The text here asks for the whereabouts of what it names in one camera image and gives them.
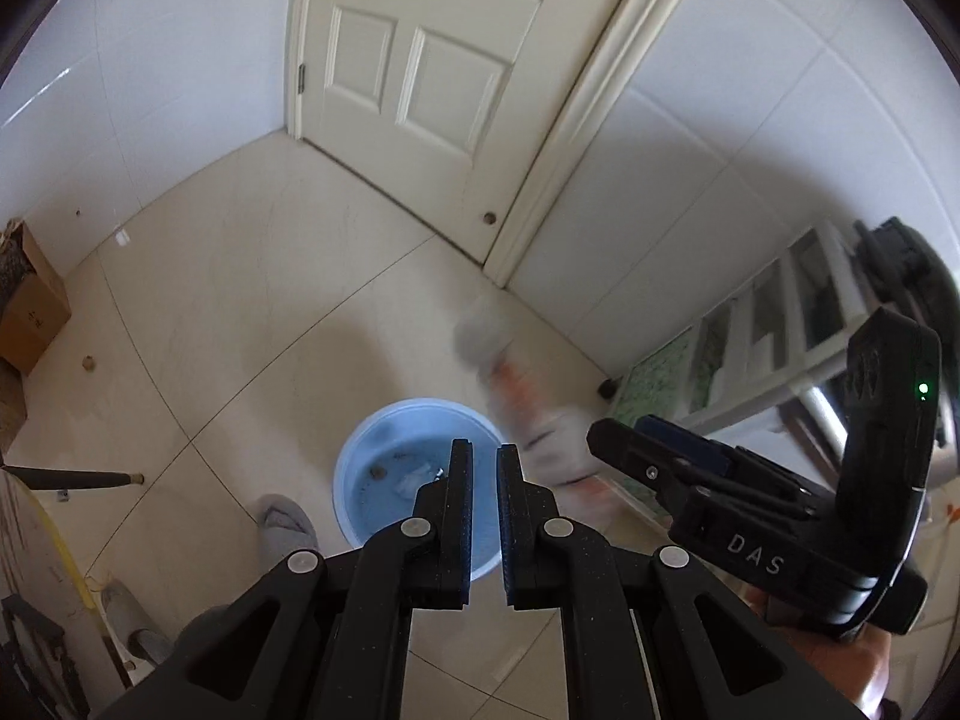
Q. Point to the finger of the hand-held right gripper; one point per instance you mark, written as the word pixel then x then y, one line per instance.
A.
pixel 690 441
pixel 637 461

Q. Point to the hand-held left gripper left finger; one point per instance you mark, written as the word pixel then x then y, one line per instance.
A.
pixel 459 517

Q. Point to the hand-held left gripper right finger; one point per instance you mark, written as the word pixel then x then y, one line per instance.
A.
pixel 510 517

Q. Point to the light blue plastic bucket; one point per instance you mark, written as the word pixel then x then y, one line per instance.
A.
pixel 390 435

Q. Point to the green patterned board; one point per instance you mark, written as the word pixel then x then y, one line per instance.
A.
pixel 660 375

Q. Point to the white folding rack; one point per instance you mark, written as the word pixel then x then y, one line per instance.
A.
pixel 795 330

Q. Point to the grey slipper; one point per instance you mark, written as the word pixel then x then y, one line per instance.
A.
pixel 131 615
pixel 289 525

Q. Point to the dark wooden stick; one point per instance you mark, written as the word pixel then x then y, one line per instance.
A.
pixel 67 477

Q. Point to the white panel door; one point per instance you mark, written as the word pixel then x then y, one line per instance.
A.
pixel 442 52

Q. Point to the brown cardboard box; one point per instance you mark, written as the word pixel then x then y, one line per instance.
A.
pixel 34 307

